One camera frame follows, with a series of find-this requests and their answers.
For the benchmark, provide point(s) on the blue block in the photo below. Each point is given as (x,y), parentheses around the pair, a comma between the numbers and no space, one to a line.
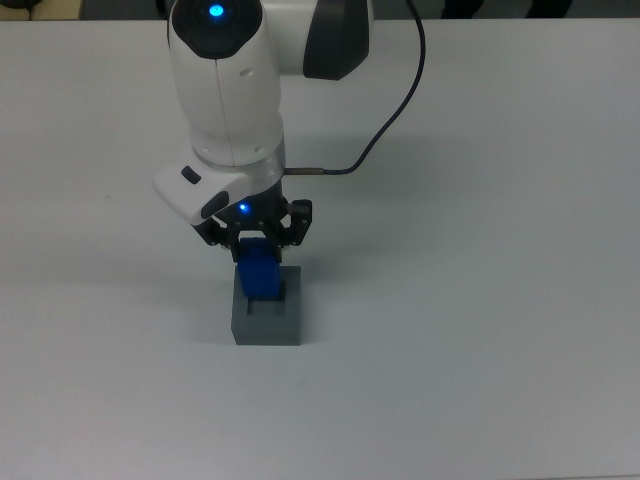
(257,275)

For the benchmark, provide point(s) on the grey hollow cuboid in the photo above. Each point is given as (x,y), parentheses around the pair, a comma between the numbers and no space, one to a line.
(265,327)

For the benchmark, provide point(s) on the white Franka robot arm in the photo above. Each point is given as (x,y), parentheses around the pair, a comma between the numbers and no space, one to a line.
(225,90)

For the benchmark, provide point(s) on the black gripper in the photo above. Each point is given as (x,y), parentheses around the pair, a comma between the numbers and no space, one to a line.
(255,212)

